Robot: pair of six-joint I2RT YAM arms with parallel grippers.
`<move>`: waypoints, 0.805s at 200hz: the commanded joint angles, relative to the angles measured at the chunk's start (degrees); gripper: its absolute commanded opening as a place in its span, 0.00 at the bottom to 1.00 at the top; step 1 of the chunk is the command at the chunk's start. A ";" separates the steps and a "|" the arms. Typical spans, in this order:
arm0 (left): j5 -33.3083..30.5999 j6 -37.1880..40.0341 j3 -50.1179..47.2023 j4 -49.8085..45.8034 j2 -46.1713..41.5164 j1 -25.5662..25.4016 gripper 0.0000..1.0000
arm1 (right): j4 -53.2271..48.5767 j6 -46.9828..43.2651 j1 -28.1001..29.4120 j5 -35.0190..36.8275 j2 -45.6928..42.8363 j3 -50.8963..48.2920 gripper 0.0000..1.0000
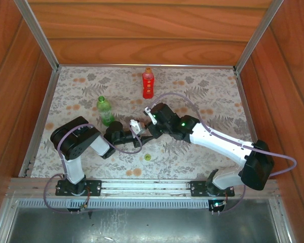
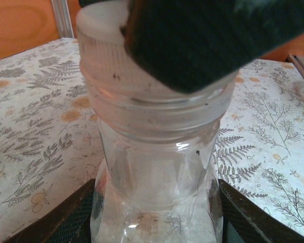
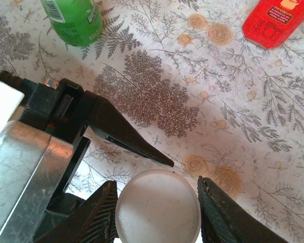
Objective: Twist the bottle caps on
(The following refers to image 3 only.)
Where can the floral patterned tablecloth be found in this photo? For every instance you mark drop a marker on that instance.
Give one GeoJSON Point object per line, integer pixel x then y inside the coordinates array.
{"type": "Point", "coordinates": [218, 101]}

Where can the white bottle cap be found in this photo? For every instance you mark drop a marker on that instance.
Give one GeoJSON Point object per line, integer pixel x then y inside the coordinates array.
{"type": "Point", "coordinates": [157, 207]}

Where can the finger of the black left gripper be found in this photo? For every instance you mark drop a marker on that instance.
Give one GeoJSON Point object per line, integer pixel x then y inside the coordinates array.
{"type": "Point", "coordinates": [116, 126]}

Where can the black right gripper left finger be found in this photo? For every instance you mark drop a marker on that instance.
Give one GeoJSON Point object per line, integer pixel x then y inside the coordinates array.
{"type": "Point", "coordinates": [96, 222]}

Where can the green plastic bottle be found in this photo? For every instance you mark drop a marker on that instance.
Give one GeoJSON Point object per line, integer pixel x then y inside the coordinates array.
{"type": "Point", "coordinates": [73, 25]}

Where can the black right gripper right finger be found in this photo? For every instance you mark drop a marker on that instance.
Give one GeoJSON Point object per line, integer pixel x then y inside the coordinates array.
{"type": "Point", "coordinates": [223, 222]}

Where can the red drink bottle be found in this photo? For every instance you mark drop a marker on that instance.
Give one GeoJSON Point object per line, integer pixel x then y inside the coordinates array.
{"type": "Point", "coordinates": [268, 30]}

